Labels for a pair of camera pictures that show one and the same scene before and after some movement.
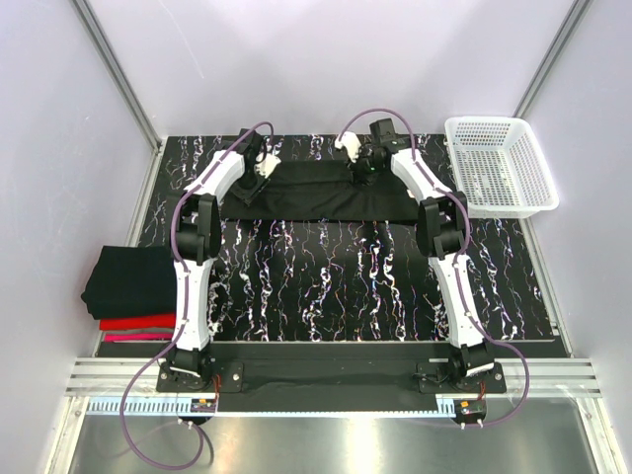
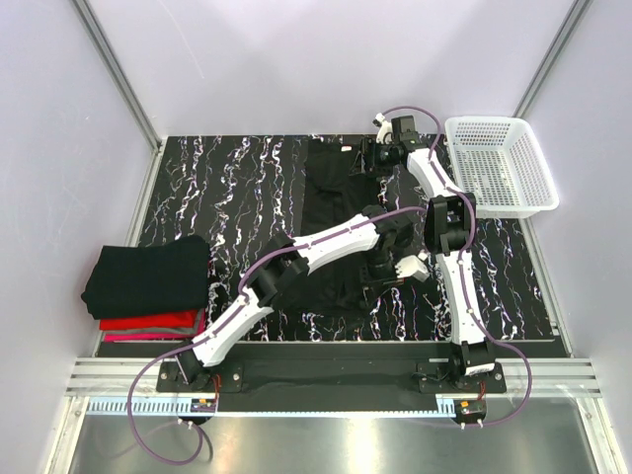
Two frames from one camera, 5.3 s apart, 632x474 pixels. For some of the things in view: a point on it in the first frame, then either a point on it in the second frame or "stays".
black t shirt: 310,191 → 337,187
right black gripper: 358,176 stays
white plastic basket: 498,164 stays
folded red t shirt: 138,322 stays
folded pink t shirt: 137,337 stays
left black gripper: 248,196 → 370,285
